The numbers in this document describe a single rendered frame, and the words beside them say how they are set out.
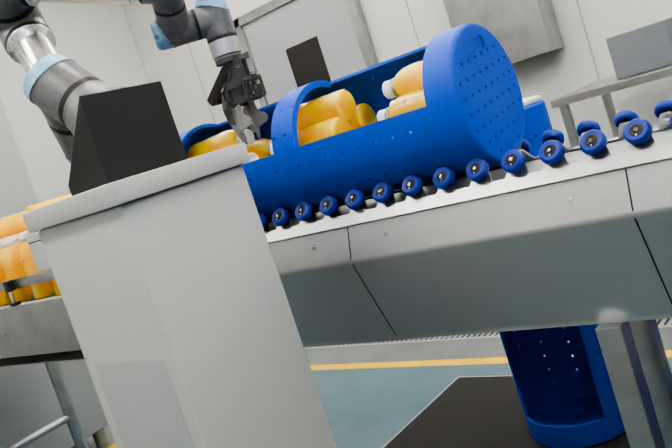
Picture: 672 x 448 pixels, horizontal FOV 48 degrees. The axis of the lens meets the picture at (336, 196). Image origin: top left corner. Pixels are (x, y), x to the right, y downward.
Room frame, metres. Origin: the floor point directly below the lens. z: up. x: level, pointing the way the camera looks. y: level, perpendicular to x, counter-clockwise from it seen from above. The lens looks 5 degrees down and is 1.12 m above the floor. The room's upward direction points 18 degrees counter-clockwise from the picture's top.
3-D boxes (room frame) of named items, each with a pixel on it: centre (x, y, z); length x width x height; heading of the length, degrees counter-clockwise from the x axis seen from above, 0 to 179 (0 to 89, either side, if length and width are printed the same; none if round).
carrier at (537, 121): (1.95, -0.45, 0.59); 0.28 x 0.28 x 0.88
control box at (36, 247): (1.95, 0.70, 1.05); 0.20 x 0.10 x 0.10; 51
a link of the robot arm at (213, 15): (1.86, 0.15, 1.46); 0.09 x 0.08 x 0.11; 100
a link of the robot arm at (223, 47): (1.86, 0.14, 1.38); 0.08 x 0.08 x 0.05
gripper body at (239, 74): (1.85, 0.14, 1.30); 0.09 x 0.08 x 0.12; 50
